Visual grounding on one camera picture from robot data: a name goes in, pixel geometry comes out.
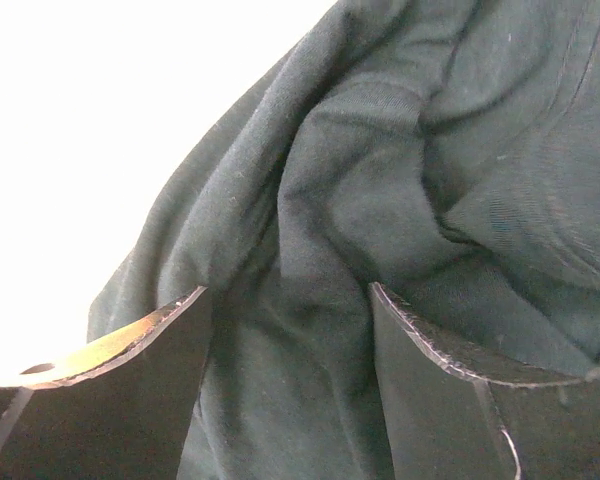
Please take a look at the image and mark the black t shirt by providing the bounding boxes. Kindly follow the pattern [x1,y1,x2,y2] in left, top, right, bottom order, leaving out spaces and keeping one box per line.
[88,1,600,479]

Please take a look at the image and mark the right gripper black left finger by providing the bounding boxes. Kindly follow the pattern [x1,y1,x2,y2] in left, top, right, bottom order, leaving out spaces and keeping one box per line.
[0,287,211,479]

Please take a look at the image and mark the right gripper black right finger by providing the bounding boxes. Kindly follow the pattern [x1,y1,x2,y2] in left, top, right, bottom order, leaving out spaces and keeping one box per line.
[370,283,600,479]

